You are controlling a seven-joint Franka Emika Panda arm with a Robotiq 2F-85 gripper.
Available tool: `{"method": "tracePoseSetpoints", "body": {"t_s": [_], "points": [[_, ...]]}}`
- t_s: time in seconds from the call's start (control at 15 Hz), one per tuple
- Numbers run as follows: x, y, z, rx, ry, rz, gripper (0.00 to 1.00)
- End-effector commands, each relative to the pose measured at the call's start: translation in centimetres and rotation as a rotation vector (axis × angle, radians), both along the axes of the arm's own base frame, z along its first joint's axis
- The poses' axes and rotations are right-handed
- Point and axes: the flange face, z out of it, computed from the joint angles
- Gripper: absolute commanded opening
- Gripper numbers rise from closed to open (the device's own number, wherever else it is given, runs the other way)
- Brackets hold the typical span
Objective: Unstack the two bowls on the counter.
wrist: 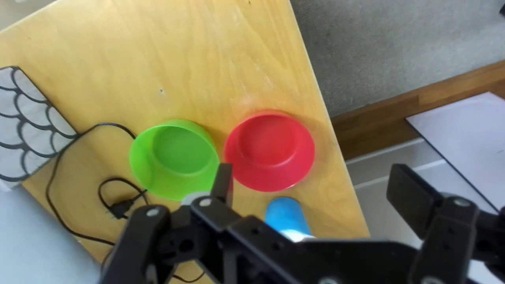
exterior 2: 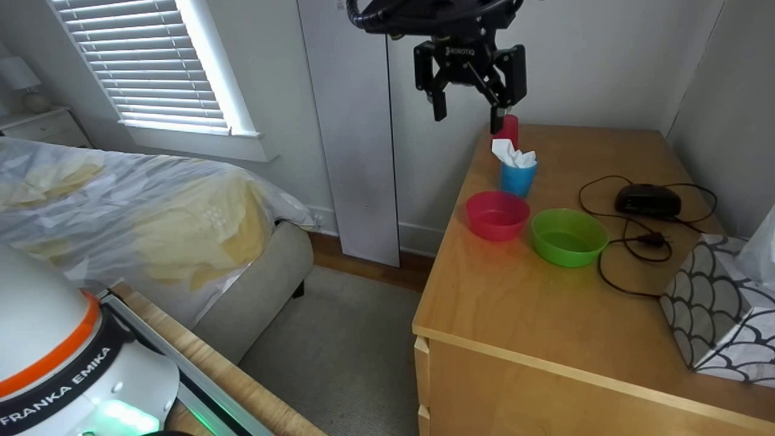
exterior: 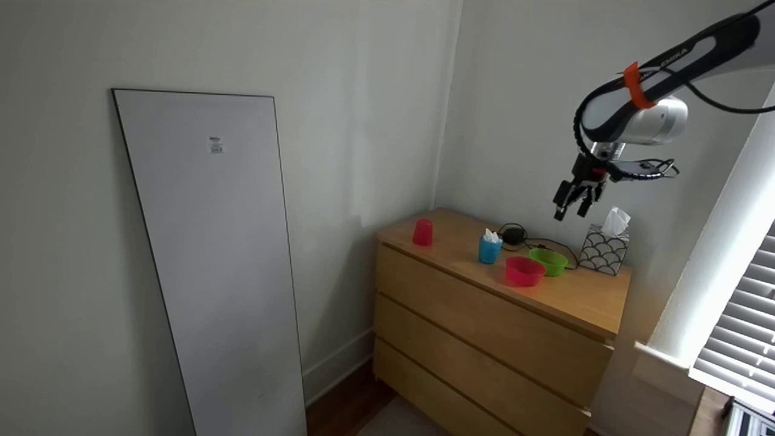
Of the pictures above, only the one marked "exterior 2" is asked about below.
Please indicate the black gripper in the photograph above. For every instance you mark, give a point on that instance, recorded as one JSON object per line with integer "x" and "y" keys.
{"x": 467, "y": 60}

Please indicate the red plastic bowl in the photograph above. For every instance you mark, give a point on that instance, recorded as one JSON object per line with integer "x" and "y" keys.
{"x": 498, "y": 217}

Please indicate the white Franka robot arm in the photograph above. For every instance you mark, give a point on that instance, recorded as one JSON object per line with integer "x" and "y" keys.
{"x": 57, "y": 354}

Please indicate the red plastic cup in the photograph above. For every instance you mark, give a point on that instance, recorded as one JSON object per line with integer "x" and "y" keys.
{"x": 512, "y": 130}

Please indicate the white crumpled tissue in cup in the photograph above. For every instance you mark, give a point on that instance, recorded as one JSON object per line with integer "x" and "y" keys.
{"x": 508, "y": 154}

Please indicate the blue plastic cup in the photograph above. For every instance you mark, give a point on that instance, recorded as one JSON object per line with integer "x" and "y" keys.
{"x": 516, "y": 184}

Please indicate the white tall board panel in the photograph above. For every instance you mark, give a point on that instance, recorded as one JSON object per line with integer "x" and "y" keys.
{"x": 355, "y": 122}

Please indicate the green plastic bowl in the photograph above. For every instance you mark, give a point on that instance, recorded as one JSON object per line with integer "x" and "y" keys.
{"x": 569, "y": 237}

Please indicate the light wooden dresser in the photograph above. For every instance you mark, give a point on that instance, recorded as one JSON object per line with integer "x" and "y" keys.
{"x": 524, "y": 323}

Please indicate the white window sill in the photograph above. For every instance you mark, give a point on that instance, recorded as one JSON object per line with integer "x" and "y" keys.
{"x": 202, "y": 143}

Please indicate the grey carpet rug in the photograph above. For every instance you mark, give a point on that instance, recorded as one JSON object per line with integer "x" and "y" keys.
{"x": 339, "y": 354}

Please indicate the beige bed base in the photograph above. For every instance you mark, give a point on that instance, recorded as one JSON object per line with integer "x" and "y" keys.
{"x": 258, "y": 298}

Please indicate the white tissue in box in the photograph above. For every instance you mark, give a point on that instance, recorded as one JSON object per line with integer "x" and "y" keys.
{"x": 762, "y": 249}

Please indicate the white window blinds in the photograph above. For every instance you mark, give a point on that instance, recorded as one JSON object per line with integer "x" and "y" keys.
{"x": 145, "y": 64}

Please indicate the wood edged robot table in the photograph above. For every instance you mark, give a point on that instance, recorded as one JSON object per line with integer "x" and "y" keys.
{"x": 219, "y": 372}

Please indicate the white nightstand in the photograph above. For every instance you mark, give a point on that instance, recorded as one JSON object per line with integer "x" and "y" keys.
{"x": 48, "y": 126}

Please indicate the white table lamp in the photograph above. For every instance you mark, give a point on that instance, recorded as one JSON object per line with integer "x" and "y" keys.
{"x": 20, "y": 81}

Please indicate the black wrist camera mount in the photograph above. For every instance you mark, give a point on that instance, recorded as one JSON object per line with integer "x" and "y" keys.
{"x": 437, "y": 16}

